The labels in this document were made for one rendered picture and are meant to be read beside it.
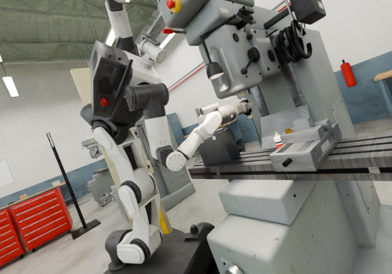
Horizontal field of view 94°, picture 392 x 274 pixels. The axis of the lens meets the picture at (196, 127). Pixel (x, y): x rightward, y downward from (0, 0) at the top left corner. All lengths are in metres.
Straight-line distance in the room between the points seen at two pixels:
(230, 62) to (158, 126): 0.45
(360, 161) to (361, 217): 0.76
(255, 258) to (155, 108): 0.64
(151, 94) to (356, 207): 1.30
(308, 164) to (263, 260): 0.35
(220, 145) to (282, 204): 0.49
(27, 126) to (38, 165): 1.60
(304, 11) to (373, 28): 4.00
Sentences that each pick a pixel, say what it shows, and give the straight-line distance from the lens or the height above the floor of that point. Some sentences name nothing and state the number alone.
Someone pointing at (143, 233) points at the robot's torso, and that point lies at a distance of 1.20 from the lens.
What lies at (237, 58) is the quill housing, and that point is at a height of 1.45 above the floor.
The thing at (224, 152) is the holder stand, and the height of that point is 1.02.
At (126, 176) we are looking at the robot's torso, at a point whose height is 1.11.
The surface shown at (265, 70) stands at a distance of 1.05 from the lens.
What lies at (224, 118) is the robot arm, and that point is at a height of 1.22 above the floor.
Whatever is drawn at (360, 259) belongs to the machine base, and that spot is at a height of 0.20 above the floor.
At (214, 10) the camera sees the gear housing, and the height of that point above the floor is 1.67.
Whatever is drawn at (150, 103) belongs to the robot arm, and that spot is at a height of 1.37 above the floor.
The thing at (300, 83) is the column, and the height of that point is 1.24.
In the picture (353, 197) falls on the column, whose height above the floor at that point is 0.51.
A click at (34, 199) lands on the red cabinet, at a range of 5.07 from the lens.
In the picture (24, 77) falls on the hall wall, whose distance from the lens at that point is 10.44.
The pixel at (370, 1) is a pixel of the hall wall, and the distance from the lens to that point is 5.12.
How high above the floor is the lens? 1.24
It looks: 1 degrees down
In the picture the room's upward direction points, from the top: 21 degrees counter-clockwise
